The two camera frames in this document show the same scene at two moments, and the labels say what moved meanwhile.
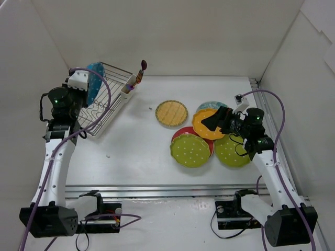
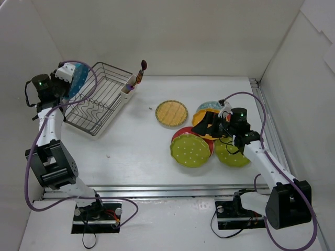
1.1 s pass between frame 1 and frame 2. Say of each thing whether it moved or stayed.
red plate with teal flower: stayed
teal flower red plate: stayed
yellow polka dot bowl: stayed
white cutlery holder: stayed
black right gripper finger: moved
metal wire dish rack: stayed
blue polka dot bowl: moved
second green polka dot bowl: stayed
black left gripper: moved
